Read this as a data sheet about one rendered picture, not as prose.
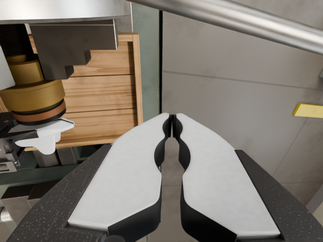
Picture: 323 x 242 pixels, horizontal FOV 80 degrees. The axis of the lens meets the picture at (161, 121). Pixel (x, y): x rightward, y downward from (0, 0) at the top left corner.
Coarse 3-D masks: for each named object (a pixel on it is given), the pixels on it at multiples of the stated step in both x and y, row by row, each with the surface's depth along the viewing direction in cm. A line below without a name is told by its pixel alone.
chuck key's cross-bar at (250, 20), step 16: (128, 0) 9; (144, 0) 8; (160, 0) 8; (176, 0) 8; (192, 0) 9; (208, 0) 9; (224, 0) 9; (192, 16) 9; (208, 16) 9; (224, 16) 9; (240, 16) 9; (256, 16) 9; (272, 16) 10; (240, 32) 10; (256, 32) 10; (272, 32) 10; (288, 32) 10; (304, 32) 10; (320, 32) 10; (304, 48) 11; (320, 48) 11
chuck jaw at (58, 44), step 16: (32, 32) 25; (48, 32) 25; (64, 32) 25; (80, 32) 25; (96, 32) 25; (112, 32) 26; (48, 48) 26; (64, 48) 26; (80, 48) 26; (96, 48) 26; (112, 48) 27; (48, 64) 27; (64, 64) 27; (80, 64) 27
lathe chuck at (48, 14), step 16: (0, 0) 13; (16, 0) 14; (32, 0) 14; (48, 0) 15; (64, 0) 16; (80, 0) 17; (96, 0) 18; (112, 0) 20; (0, 16) 13; (16, 16) 14; (32, 16) 14; (48, 16) 15; (64, 16) 16; (80, 16) 17; (96, 16) 18; (112, 16) 20
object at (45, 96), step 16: (16, 64) 25; (32, 64) 26; (16, 80) 26; (32, 80) 27; (48, 80) 28; (0, 96) 27; (16, 96) 26; (32, 96) 27; (48, 96) 28; (64, 96) 32; (16, 112) 29; (32, 112) 29; (48, 112) 29; (64, 112) 32
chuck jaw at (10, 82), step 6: (0, 48) 23; (0, 54) 24; (0, 60) 24; (6, 60) 24; (0, 66) 24; (6, 66) 24; (0, 72) 24; (6, 72) 25; (0, 78) 24; (6, 78) 25; (12, 78) 25; (0, 84) 24; (6, 84) 25; (12, 84) 26
